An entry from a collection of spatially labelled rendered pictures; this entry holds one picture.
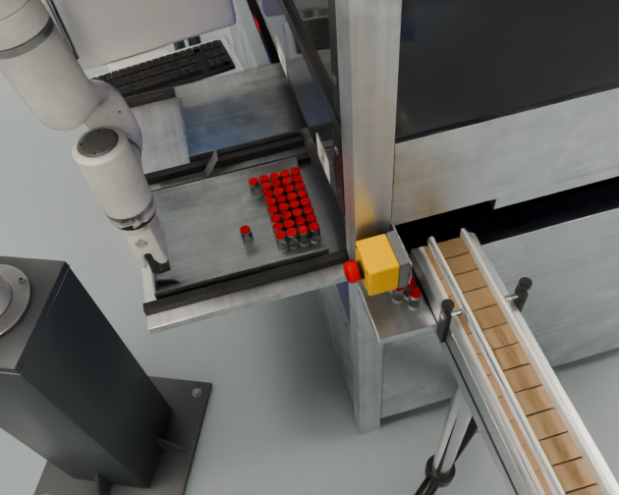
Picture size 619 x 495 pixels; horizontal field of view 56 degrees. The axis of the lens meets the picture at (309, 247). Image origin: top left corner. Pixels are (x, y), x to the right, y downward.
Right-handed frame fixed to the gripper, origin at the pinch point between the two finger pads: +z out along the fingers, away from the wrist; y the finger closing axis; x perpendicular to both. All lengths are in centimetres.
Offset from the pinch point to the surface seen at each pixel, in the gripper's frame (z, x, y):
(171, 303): 2.5, -0.6, -8.1
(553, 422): 0, -54, -49
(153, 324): 4.4, 3.6, -10.2
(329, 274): 4.7, -30.8, -9.8
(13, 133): 91, 79, 174
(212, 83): 3, -19, 54
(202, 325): 92, 7, 41
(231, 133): 4.3, -20.1, 36.0
